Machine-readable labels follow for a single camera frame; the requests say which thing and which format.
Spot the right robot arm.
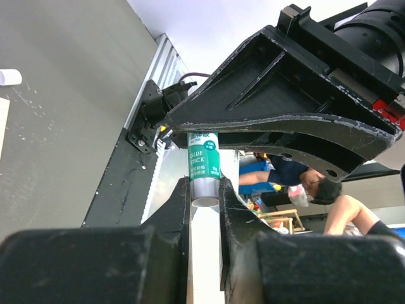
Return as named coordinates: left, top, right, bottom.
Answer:
left=166, top=1, right=404, bottom=182

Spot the white green glue stick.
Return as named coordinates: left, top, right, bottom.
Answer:
left=187, top=133, right=221, bottom=208

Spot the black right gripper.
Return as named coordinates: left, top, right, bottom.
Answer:
left=166, top=3, right=404, bottom=160

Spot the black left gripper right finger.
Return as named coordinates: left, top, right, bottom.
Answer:
left=219, top=178, right=404, bottom=303

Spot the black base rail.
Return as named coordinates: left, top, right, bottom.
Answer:
left=82, top=80, right=164, bottom=228

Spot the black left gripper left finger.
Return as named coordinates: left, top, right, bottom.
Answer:
left=1, top=177, right=190, bottom=303

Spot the white glue stick cap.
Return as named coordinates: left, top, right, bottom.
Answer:
left=0, top=68, right=23, bottom=86

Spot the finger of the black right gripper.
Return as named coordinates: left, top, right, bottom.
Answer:
left=218, top=132, right=364, bottom=182

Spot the person in background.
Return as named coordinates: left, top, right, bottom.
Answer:
left=239, top=155, right=404, bottom=243

